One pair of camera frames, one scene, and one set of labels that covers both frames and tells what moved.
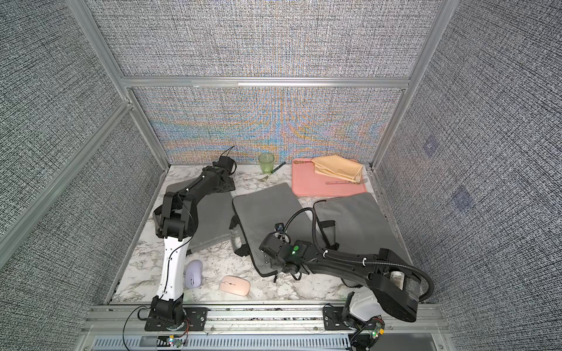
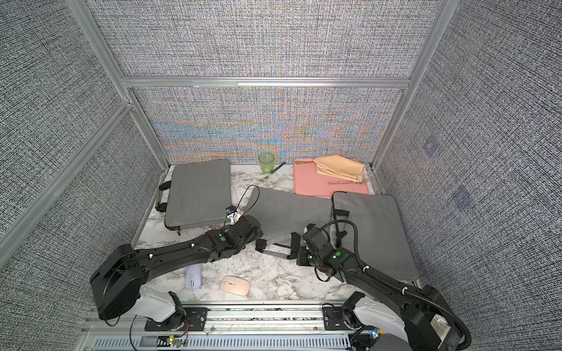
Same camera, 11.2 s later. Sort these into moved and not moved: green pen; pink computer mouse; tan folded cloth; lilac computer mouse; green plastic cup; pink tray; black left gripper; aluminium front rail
Moved: black left gripper
Not moved: pink computer mouse; green pen; green plastic cup; tan folded cloth; aluminium front rail; pink tray; lilac computer mouse
